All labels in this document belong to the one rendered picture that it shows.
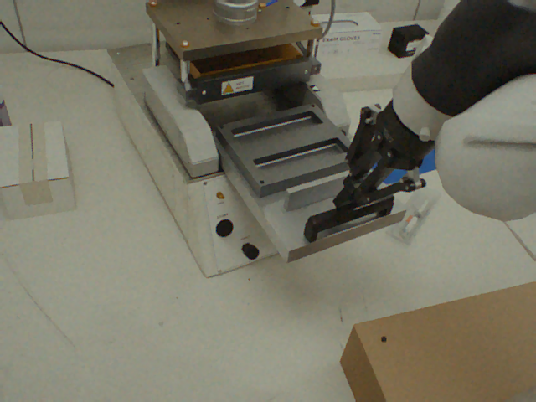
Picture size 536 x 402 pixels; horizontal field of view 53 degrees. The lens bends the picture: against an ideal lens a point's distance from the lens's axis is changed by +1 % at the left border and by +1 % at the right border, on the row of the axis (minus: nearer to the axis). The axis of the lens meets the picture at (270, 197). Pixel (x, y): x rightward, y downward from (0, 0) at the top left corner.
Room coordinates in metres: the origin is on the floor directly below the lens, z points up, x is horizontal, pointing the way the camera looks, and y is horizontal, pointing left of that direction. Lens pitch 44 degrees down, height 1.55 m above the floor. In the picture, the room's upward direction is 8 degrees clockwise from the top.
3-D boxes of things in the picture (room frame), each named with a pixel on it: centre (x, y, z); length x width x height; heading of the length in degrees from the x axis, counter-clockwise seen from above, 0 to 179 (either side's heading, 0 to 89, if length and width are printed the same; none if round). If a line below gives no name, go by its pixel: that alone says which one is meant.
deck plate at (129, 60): (0.94, 0.13, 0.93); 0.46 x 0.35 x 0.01; 34
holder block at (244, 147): (0.72, -0.02, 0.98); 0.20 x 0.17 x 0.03; 124
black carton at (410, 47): (1.48, -0.34, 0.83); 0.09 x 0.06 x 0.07; 122
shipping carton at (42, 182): (0.77, 0.47, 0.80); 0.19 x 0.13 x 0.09; 22
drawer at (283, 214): (0.68, -0.05, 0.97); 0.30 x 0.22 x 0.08; 34
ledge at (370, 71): (1.52, -0.33, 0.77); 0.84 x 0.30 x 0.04; 112
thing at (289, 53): (0.91, 0.10, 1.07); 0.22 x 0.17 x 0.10; 124
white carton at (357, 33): (1.46, -0.13, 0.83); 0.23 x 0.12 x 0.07; 113
